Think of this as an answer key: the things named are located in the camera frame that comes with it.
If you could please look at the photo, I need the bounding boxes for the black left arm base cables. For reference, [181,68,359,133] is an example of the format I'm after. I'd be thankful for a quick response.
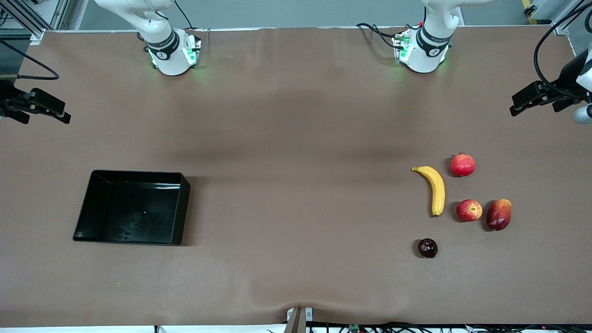
[355,21,417,52]

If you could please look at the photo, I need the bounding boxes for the red yellow apple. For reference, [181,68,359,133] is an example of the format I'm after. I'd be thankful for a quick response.
[456,199,483,222]

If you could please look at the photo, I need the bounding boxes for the black right arm base cable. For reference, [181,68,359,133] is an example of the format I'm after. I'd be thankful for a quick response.
[173,0,196,31]

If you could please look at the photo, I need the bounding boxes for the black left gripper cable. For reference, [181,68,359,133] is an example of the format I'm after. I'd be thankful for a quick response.
[533,0,592,100]

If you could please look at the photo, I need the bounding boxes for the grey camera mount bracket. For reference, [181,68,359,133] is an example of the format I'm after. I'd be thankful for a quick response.
[286,307,314,333]

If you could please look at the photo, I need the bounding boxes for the red yellow mango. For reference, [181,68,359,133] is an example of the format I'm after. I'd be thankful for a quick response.
[486,198,512,231]

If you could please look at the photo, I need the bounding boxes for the black plastic box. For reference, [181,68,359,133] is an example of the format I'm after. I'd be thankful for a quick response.
[73,169,191,246]

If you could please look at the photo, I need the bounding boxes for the brown table cover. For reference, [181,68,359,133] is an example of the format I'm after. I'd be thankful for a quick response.
[0,26,592,327]

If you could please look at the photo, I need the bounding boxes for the yellow banana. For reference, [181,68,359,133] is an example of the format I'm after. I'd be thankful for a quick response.
[411,166,446,217]

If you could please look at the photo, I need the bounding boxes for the dark purple mangosteen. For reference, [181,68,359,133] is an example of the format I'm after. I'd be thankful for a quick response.
[418,238,438,259]

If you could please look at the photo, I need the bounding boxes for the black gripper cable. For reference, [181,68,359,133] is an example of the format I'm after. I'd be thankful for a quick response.
[533,0,592,100]
[0,41,60,81]

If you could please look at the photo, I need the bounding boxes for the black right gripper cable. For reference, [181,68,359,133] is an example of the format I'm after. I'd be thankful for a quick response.
[0,41,60,81]

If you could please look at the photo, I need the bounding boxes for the aluminium frame profile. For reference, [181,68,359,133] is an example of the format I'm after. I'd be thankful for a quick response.
[0,0,70,45]
[527,0,592,37]

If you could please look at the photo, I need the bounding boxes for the red pomegranate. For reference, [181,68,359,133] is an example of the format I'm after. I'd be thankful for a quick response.
[450,153,476,178]

